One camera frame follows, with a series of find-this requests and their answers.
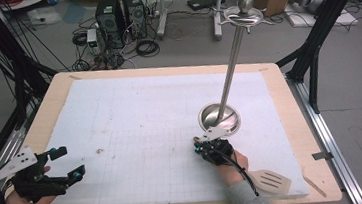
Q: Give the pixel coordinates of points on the white flat board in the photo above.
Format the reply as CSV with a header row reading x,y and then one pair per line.
x,y
325,19

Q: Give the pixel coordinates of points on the white grid mat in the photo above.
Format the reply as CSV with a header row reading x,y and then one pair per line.
x,y
137,119

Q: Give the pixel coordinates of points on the white power box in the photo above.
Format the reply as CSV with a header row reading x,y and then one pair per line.
x,y
92,38

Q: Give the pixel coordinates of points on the flat black device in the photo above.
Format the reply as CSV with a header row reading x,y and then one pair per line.
x,y
204,2

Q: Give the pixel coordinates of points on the aluminium rail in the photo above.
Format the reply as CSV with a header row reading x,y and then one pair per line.
x,y
334,154
3,152

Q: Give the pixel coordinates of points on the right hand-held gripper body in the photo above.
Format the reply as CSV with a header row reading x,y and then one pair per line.
x,y
217,152

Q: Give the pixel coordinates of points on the black frame struts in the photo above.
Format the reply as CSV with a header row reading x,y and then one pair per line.
x,y
322,21
14,57

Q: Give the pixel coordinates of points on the clear plastic bag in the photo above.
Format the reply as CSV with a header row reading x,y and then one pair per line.
x,y
43,16

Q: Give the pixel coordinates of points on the large black computer tower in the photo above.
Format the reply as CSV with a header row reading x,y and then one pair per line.
x,y
109,18

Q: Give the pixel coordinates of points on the steel utensil rack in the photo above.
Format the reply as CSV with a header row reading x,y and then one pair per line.
x,y
230,73

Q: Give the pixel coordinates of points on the beige slotted spatula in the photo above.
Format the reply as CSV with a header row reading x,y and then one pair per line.
x,y
277,186

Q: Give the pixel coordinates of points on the white stand leg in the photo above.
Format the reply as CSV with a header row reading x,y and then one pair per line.
x,y
161,13
218,11

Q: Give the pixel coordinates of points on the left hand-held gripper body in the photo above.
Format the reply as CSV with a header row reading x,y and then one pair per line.
x,y
33,186

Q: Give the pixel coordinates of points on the black clip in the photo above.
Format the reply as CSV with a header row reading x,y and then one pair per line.
x,y
322,155

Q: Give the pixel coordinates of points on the round white table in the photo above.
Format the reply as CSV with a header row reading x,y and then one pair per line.
x,y
22,2

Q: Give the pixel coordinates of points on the person's right hand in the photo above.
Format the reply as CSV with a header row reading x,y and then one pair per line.
x,y
234,172

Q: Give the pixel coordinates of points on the slim black computer tower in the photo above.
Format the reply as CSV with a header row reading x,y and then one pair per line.
x,y
134,14

